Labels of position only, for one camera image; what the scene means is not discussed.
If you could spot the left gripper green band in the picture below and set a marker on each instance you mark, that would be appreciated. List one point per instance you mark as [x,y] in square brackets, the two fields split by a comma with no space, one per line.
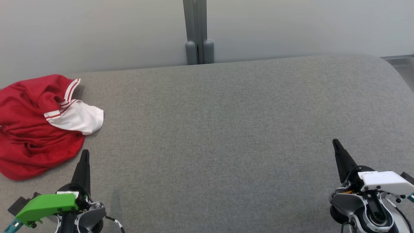
[48,204]

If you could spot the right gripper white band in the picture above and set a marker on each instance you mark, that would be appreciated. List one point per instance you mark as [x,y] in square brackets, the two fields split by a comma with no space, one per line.
[385,182]

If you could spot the red and white shirt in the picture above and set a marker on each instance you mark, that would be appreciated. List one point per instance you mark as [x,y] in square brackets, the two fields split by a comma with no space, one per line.
[29,136]

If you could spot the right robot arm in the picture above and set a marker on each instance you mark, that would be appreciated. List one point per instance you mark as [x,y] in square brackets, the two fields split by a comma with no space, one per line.
[346,202]

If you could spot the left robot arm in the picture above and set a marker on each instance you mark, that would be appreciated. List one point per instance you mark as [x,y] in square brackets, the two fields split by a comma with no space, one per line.
[89,220]

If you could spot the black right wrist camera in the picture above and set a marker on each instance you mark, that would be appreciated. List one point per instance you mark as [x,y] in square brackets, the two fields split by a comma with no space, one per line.
[408,178]

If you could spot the grey partition base rail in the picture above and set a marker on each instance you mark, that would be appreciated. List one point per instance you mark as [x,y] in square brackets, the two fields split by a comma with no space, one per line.
[402,57]

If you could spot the grey partition post two feet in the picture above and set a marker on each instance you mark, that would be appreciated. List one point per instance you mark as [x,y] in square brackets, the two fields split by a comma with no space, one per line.
[195,29]

